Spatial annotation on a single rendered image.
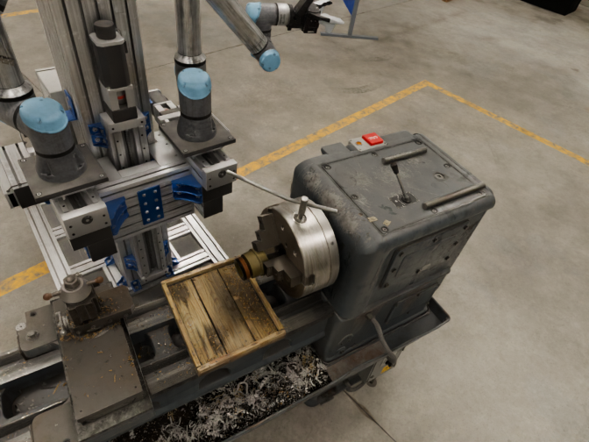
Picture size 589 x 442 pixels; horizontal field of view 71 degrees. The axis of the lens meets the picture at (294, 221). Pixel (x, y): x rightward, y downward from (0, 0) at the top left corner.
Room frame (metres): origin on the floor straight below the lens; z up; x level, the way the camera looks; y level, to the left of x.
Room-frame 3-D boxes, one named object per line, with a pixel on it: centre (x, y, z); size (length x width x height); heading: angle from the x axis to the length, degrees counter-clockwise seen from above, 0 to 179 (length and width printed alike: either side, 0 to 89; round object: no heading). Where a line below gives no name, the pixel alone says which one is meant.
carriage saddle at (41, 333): (0.49, 0.54, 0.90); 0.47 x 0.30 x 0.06; 37
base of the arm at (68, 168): (1.01, 0.80, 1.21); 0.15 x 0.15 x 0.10
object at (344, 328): (1.16, -0.32, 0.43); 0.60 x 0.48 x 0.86; 127
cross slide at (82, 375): (0.53, 0.51, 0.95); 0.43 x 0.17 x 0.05; 37
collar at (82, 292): (0.58, 0.55, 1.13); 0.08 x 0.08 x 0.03
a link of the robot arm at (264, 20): (1.58, 0.25, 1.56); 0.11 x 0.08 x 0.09; 113
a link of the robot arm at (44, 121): (1.01, 0.80, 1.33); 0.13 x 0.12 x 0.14; 65
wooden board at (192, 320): (0.75, 0.19, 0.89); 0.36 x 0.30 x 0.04; 37
